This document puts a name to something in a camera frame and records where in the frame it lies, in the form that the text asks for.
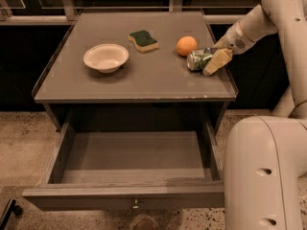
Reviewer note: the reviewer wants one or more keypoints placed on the open grey top drawer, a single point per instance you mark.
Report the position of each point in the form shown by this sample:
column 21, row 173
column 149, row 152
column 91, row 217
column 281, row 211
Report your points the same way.
column 109, row 170

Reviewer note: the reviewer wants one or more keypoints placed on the green and yellow sponge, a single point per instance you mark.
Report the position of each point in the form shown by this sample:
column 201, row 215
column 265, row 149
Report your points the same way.
column 143, row 41

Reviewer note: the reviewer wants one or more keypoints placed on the green soda can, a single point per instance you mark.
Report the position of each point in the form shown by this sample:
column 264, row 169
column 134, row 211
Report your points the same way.
column 198, row 59

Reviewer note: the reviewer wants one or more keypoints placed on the orange fruit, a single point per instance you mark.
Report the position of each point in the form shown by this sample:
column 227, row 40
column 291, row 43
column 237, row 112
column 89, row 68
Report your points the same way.
column 186, row 45

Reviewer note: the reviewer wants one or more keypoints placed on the metal window railing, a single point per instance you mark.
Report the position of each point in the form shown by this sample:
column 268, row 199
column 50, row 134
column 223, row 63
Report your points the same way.
column 134, row 4

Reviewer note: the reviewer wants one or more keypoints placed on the metal drawer knob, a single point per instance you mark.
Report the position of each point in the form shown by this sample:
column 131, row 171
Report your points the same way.
column 135, row 205

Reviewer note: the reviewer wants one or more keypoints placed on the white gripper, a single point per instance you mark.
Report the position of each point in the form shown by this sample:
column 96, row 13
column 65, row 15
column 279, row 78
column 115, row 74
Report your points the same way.
column 234, row 39

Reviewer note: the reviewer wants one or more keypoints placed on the black caster wheel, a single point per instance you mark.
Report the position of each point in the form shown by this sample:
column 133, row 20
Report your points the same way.
column 17, row 210

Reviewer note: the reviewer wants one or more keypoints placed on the white bowl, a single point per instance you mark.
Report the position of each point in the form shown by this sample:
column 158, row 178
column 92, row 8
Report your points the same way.
column 106, row 58

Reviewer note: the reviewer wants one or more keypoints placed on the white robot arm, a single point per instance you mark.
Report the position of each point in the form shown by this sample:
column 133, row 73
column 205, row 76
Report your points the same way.
column 265, row 155

